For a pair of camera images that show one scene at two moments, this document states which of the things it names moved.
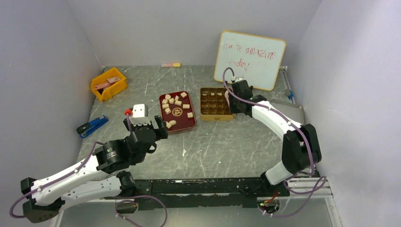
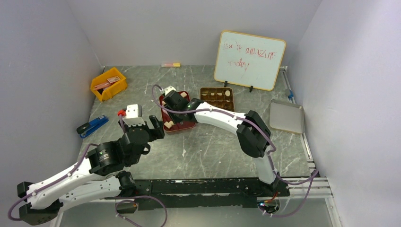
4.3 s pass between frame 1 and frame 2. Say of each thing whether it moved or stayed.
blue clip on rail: stayed
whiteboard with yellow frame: stayed
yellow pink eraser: stayed
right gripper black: moved
